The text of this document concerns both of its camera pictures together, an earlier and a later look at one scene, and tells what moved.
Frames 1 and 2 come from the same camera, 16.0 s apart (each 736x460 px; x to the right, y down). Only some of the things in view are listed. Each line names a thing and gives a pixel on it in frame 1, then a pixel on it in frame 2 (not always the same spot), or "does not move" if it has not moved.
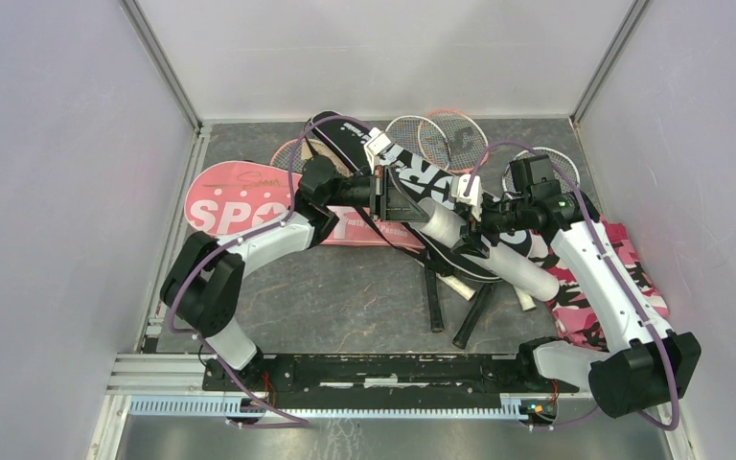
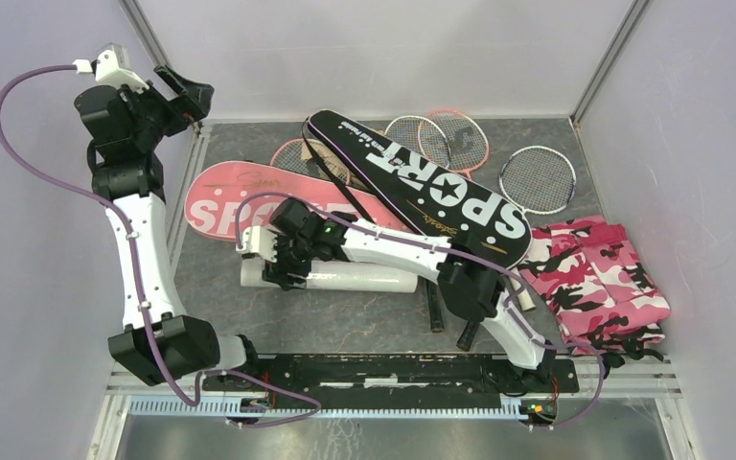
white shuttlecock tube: x=444 y=222 → x=344 y=276
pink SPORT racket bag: x=240 y=198 does not move
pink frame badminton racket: x=468 y=140 does not move
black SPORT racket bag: x=422 y=181 does not move
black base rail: x=379 y=377 does not move
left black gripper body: x=382 y=194 → x=173 y=117
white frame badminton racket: x=423 y=137 does not move
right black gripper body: x=490 y=226 → x=292 y=258
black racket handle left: x=435 y=313 does not move
